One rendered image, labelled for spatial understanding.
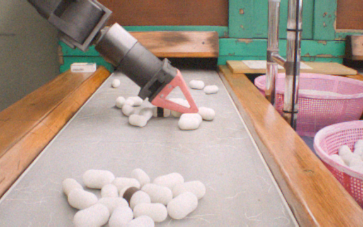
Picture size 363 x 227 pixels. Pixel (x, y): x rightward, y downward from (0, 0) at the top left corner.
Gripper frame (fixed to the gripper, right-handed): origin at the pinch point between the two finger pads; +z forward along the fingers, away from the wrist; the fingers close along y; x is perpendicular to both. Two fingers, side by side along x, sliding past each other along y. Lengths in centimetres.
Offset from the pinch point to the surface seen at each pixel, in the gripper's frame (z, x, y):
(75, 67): -23.1, 17.4, 36.7
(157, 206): -3.4, 3.0, -35.6
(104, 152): -8.3, 9.6, -16.5
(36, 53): -49, 49, 124
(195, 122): 0.4, 0.1, -6.3
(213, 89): 4.5, -3.1, 20.6
